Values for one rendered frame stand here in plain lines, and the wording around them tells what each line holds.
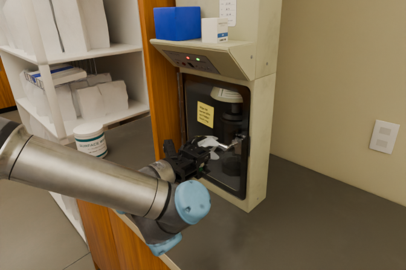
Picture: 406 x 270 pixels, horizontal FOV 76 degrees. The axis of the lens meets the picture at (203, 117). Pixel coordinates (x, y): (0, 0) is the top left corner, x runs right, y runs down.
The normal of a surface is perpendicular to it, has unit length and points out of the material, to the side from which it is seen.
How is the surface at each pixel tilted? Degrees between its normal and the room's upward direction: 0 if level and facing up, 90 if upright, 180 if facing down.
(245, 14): 90
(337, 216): 0
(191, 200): 41
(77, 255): 0
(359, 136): 90
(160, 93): 90
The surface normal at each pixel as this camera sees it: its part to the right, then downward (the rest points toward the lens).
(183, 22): 0.71, 0.26
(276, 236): -0.03, -0.92
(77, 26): 0.12, 0.48
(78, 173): 0.47, -0.23
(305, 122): -0.70, 0.29
